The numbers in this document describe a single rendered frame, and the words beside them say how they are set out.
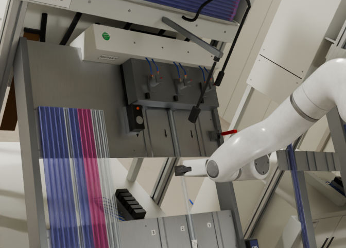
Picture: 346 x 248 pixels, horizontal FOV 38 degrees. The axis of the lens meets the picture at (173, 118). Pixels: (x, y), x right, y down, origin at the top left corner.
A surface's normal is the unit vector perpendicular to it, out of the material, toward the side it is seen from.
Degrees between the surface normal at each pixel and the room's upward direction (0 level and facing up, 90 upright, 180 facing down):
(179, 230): 43
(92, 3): 90
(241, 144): 59
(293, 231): 90
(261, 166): 53
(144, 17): 90
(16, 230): 0
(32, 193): 90
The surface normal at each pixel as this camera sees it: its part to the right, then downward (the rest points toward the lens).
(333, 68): -0.62, -0.51
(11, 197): 0.34, -0.88
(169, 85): 0.62, -0.31
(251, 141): -0.16, -0.39
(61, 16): 0.55, 0.48
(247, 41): -0.70, 0.01
